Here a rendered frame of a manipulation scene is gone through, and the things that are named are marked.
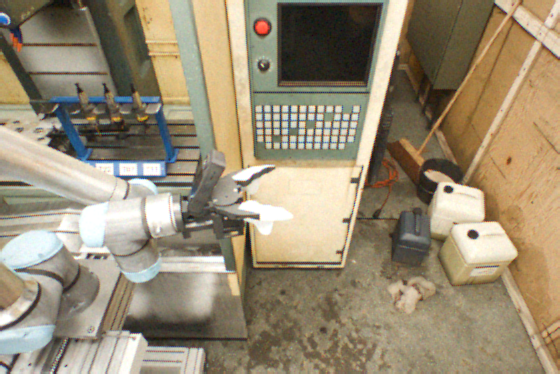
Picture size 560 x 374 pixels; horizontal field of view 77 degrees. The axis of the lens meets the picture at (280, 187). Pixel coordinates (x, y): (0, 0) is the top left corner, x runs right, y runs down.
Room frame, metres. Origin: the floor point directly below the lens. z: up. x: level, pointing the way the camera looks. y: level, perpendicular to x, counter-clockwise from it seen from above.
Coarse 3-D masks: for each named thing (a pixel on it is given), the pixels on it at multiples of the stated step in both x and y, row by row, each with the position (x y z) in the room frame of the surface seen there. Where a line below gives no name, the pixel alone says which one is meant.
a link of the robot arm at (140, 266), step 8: (152, 240) 0.40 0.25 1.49; (144, 248) 0.37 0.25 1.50; (152, 248) 0.38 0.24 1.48; (120, 256) 0.35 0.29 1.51; (128, 256) 0.35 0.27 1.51; (136, 256) 0.35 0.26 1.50; (144, 256) 0.36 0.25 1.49; (152, 256) 0.37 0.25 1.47; (120, 264) 0.35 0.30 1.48; (128, 264) 0.35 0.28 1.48; (136, 264) 0.35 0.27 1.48; (144, 264) 0.36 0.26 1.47; (152, 264) 0.37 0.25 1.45; (160, 264) 0.39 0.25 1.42; (128, 272) 0.35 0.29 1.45; (136, 272) 0.35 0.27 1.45; (144, 272) 0.35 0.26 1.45; (152, 272) 0.36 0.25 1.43; (136, 280) 0.35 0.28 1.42; (144, 280) 0.35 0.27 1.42
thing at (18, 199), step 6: (6, 198) 1.16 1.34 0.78; (12, 198) 1.16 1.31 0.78; (18, 198) 1.16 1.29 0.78; (24, 198) 1.16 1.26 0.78; (30, 198) 1.16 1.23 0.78; (36, 198) 1.16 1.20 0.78; (42, 198) 1.16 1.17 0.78; (48, 198) 1.16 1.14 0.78; (54, 198) 1.16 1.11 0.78; (60, 198) 1.16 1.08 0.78; (66, 198) 1.16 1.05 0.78
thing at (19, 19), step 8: (8, 0) 1.24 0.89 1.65; (16, 0) 1.28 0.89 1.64; (24, 0) 1.32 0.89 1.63; (32, 0) 1.36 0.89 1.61; (40, 0) 1.40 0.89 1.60; (48, 0) 1.45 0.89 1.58; (8, 8) 1.23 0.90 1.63; (16, 8) 1.26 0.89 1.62; (24, 8) 1.30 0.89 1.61; (32, 8) 1.34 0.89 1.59; (40, 8) 1.39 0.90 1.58; (16, 16) 1.24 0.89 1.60; (24, 16) 1.28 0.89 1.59; (32, 16) 1.32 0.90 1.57; (16, 24) 1.23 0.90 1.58
